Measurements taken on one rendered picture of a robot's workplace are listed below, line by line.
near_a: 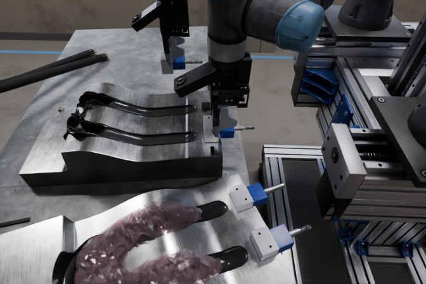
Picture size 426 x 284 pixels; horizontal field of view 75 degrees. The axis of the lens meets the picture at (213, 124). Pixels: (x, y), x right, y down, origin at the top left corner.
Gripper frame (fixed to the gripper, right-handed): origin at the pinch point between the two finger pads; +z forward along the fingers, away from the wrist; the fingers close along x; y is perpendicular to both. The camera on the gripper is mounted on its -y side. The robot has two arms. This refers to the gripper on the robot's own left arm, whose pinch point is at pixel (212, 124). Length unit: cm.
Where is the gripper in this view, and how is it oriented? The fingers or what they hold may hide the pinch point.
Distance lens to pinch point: 69.8
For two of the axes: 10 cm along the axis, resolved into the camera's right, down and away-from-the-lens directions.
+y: 10.0, -0.3, 0.6
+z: -0.2, 6.9, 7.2
